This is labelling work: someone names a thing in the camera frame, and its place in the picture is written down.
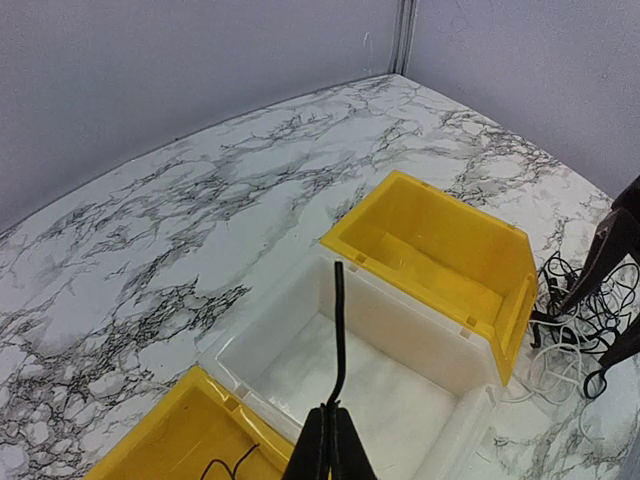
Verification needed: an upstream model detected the black cable bundle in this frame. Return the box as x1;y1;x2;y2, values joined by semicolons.
528;249;640;401

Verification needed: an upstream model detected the right yellow plastic bin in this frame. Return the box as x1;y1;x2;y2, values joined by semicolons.
320;170;538;383

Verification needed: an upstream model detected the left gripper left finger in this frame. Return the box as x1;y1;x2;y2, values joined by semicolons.
284;405;331;480

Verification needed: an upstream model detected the left yellow plastic bin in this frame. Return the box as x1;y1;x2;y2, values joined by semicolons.
85;366;293;479

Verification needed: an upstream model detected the white translucent plastic bin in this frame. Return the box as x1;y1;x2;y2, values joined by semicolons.
199;247;503;479

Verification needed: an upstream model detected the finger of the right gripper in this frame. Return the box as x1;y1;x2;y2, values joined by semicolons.
599;319;640;368
560;208;639;313

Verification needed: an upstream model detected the white thin cable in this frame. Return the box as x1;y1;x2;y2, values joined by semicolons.
499;319;591;409

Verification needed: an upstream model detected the yellow plastic bin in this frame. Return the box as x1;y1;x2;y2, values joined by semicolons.
320;170;538;383
85;366;293;479

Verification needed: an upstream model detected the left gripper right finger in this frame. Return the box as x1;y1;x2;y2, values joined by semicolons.
328;406;375;480

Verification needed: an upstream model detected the right aluminium corner post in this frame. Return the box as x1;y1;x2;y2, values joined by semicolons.
388;0;418;75

